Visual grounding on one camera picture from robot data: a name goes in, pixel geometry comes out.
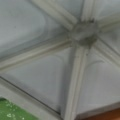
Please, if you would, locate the white divided round tray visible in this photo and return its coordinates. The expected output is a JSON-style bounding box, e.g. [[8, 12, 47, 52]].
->
[[0, 0, 120, 120]]

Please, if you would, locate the green lettuce piece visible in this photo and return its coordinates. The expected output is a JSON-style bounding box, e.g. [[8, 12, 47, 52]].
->
[[0, 99, 35, 120]]

